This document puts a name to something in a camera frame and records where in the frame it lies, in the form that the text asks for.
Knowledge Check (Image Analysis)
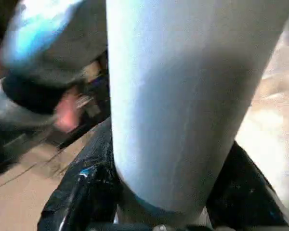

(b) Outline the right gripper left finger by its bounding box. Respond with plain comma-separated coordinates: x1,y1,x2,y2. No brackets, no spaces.
37,116,123,231

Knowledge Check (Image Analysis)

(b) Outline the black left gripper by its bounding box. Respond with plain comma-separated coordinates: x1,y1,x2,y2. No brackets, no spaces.
54,91,111,145

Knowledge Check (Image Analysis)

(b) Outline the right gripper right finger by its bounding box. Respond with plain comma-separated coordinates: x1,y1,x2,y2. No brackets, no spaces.
205,140,289,230

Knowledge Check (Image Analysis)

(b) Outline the white plastic table leg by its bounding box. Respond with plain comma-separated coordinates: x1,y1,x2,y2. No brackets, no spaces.
105,0,289,229

